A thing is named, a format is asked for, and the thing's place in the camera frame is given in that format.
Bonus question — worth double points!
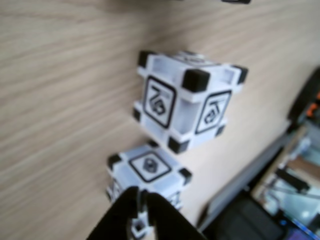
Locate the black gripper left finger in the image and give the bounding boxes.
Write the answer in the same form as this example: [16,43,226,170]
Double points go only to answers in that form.
[84,186,140,240]

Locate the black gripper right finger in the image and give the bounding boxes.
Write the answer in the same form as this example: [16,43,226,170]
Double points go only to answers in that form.
[145,191,209,240]

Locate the white cube underlined glyph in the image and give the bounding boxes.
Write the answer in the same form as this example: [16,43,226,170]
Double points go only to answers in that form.
[106,143,193,238]

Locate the white cube spiral diamond glyph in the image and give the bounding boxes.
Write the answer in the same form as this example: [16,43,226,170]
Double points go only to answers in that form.
[132,49,250,155]

